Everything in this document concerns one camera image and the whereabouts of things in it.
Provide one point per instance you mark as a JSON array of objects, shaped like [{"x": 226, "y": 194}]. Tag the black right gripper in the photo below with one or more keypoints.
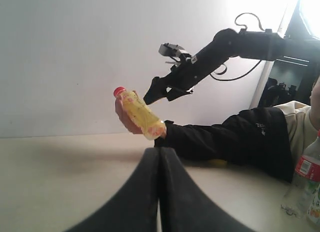
[{"x": 181, "y": 81}]

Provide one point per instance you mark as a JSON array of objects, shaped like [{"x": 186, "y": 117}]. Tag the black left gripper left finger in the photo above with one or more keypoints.
[{"x": 134, "y": 206}]

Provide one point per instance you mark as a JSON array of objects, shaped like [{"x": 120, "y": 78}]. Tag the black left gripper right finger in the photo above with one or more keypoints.
[{"x": 183, "y": 205}]

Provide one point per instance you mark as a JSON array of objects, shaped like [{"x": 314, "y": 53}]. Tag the yellow drink bottle red cap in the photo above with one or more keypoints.
[{"x": 140, "y": 111}]

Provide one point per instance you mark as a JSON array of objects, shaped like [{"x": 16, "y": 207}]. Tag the clear cola bottle red label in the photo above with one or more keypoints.
[{"x": 306, "y": 179}]

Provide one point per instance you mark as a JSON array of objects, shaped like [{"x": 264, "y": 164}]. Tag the clear bottle butterfly label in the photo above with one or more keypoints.
[{"x": 313, "y": 198}]

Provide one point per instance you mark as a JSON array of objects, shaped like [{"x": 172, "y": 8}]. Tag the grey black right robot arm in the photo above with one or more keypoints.
[{"x": 262, "y": 46}]

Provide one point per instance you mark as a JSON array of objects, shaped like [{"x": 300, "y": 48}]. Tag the black jacket sleeve forearm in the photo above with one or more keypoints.
[{"x": 257, "y": 137}]

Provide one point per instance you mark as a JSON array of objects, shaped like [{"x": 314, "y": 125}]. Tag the person's cream shirt torso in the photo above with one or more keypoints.
[{"x": 302, "y": 121}]

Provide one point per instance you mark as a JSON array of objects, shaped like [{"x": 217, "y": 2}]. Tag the person's open bare hand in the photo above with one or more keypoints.
[{"x": 127, "y": 119}]

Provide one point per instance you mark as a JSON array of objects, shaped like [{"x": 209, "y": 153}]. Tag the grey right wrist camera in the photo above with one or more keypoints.
[{"x": 175, "y": 52}]

